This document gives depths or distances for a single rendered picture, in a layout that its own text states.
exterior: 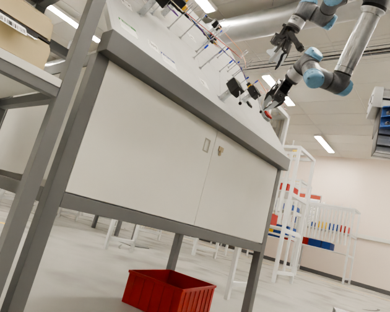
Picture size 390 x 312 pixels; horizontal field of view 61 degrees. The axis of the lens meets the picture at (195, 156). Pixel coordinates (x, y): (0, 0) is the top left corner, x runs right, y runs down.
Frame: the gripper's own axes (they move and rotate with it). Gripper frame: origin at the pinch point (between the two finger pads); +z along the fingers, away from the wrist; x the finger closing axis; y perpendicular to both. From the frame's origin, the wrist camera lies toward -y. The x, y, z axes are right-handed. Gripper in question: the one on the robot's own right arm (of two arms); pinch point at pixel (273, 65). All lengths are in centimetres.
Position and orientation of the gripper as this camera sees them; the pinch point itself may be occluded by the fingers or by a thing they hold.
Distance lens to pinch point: 174.5
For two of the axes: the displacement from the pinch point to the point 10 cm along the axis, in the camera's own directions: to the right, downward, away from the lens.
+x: -5.7, -1.8, -8.0
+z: -5.1, 8.4, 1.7
